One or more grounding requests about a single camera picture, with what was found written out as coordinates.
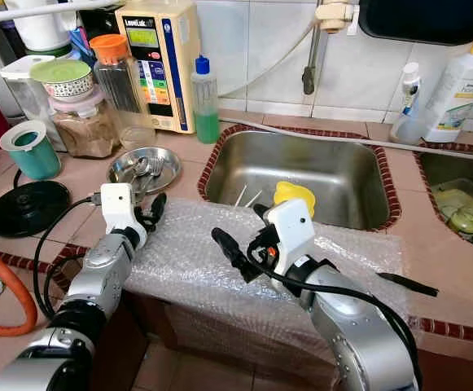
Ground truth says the yellow spouted plastic bowl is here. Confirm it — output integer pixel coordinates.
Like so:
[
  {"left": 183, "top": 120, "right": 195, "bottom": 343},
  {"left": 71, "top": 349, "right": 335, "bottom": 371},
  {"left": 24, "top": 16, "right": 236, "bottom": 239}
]
[{"left": 273, "top": 180, "right": 317, "bottom": 217}]

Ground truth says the steel spoon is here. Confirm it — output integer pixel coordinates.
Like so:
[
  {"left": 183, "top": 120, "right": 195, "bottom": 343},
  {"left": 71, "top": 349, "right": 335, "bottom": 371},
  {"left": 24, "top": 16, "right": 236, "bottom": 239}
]
[{"left": 132, "top": 156, "right": 169, "bottom": 184}]

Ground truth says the round steel dish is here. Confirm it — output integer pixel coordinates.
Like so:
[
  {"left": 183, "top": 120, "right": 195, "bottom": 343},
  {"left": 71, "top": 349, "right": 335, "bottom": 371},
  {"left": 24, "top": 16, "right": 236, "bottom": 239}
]
[{"left": 107, "top": 146, "right": 182, "bottom": 195}]

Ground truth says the clear bubble wrap sheet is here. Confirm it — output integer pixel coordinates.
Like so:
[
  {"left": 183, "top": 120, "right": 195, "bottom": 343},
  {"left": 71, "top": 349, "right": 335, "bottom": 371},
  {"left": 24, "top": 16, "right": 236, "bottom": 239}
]
[{"left": 124, "top": 198, "right": 412, "bottom": 384}]

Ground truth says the steel sink basin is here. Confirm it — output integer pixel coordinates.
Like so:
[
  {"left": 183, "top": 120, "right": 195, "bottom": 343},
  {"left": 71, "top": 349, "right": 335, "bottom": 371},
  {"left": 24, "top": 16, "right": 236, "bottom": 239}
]
[
  {"left": 204, "top": 130, "right": 392, "bottom": 231},
  {"left": 419, "top": 152, "right": 473, "bottom": 249}
]

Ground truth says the green liquid bottle blue cap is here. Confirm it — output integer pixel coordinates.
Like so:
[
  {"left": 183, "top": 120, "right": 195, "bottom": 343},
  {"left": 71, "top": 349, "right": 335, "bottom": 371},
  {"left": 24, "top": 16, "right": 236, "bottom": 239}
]
[{"left": 191, "top": 55, "right": 221, "bottom": 145}]

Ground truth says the brown powder jar pink lid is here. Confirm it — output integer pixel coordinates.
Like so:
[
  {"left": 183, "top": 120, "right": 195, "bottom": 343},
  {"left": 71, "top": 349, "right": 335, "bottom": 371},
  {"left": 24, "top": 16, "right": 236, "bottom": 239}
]
[{"left": 50, "top": 86, "right": 121, "bottom": 160}]

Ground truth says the black round kettle base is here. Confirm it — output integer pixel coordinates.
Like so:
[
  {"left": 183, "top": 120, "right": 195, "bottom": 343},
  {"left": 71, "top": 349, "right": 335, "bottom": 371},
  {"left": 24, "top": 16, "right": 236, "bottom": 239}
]
[{"left": 0, "top": 179, "right": 72, "bottom": 239}]

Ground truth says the clear jar orange lid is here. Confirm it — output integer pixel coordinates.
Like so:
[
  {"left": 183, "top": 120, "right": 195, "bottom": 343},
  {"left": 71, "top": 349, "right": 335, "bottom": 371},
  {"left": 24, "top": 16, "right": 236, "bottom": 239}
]
[{"left": 90, "top": 33, "right": 155, "bottom": 150}]

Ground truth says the cream water ionizer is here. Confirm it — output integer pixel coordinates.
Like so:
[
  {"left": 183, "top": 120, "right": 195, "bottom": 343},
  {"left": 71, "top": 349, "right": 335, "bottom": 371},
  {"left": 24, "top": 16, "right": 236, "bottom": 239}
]
[{"left": 116, "top": 0, "right": 198, "bottom": 135}]

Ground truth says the teal cup white rim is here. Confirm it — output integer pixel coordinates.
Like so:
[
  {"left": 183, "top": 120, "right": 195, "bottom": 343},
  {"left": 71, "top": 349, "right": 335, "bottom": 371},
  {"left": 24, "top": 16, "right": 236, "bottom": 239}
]
[{"left": 0, "top": 120, "right": 63, "bottom": 182}]

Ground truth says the black knife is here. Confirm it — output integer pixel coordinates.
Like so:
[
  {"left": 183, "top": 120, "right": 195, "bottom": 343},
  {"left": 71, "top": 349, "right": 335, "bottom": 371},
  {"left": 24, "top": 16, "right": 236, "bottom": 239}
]
[{"left": 377, "top": 272, "right": 440, "bottom": 297}]

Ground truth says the patterned bowl green lid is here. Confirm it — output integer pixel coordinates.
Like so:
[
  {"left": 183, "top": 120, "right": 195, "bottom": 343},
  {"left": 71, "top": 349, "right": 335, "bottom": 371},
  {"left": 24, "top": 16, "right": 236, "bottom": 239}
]
[{"left": 29, "top": 59, "right": 95, "bottom": 100}]

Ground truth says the clear container white lid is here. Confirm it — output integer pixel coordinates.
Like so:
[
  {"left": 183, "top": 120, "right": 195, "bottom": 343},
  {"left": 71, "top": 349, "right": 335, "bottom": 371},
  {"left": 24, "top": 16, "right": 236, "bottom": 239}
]
[{"left": 0, "top": 54, "right": 62, "bottom": 152}]

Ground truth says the blue plastic item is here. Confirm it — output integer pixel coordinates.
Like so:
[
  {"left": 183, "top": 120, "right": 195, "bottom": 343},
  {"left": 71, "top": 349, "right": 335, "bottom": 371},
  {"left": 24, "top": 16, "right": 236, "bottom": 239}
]
[{"left": 67, "top": 24, "right": 99, "bottom": 62}]

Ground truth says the clear tub with greens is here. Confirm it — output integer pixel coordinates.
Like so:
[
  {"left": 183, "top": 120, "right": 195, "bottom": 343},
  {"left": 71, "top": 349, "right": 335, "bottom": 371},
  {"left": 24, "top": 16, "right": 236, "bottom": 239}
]
[{"left": 431, "top": 178, "right": 473, "bottom": 245}]

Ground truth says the small white spray bottle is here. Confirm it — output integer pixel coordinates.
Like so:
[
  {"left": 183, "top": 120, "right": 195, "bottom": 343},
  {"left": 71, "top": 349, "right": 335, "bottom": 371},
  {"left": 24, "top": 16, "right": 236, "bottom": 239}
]
[{"left": 389, "top": 62, "right": 428, "bottom": 146}]

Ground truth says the white round jug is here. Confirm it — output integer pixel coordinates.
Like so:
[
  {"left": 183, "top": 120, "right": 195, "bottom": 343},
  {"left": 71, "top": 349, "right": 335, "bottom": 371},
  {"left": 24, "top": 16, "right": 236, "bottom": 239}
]
[{"left": 2, "top": 0, "right": 74, "bottom": 54}]

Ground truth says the cream tap knob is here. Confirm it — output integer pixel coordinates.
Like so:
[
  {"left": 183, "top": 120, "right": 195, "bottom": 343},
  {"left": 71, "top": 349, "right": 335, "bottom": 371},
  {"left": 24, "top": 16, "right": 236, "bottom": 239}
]
[{"left": 315, "top": 0, "right": 359, "bottom": 35}]

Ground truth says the white detergent bottle yellow cap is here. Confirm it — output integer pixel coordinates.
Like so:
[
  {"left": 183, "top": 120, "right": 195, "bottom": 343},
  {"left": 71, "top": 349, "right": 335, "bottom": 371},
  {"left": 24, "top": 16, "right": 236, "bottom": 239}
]
[{"left": 422, "top": 37, "right": 473, "bottom": 146}]

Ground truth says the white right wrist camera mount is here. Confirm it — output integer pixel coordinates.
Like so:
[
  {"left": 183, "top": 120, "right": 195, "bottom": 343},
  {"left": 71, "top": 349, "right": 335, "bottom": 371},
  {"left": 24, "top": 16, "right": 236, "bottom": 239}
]
[{"left": 263, "top": 199, "right": 320, "bottom": 282}]

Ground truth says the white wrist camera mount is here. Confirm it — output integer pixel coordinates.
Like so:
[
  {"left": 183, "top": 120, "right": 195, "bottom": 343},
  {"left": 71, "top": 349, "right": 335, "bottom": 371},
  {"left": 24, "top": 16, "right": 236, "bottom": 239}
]
[
  {"left": 99, "top": 182, "right": 149, "bottom": 249},
  {"left": 263, "top": 199, "right": 320, "bottom": 282}
]

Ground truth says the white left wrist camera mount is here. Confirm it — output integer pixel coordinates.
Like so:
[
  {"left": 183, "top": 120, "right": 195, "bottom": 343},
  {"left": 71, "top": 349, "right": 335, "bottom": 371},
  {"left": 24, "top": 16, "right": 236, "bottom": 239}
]
[{"left": 99, "top": 182, "right": 149, "bottom": 249}]

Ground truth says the thin grey hose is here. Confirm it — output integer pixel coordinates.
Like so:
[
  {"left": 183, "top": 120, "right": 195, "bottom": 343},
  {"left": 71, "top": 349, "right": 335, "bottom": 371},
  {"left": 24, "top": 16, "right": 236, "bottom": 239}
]
[{"left": 218, "top": 116, "right": 473, "bottom": 159}]

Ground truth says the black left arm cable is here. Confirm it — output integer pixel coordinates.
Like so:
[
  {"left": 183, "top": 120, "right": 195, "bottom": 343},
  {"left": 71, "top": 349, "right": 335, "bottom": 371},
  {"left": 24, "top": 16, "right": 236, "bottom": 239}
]
[{"left": 33, "top": 194, "right": 107, "bottom": 323}]

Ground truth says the orange hose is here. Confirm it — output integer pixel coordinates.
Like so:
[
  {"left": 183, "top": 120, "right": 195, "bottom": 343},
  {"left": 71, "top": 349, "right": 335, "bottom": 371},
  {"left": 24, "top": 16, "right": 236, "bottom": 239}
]
[{"left": 0, "top": 239, "right": 38, "bottom": 337}]

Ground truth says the grey wall pipe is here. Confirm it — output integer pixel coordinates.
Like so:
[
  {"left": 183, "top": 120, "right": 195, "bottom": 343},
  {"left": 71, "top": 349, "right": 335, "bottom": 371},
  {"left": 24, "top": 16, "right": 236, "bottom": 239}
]
[{"left": 301, "top": 0, "right": 331, "bottom": 97}]

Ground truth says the thin white curved hose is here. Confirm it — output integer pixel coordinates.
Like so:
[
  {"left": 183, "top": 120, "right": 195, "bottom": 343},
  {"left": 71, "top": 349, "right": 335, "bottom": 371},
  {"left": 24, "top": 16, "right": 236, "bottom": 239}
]
[{"left": 224, "top": 16, "right": 318, "bottom": 97}]

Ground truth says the white flexible hose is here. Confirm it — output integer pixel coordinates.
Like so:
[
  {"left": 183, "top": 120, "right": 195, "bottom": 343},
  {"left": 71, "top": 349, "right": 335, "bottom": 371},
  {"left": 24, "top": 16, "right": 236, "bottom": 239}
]
[{"left": 0, "top": 0, "right": 119, "bottom": 25}]

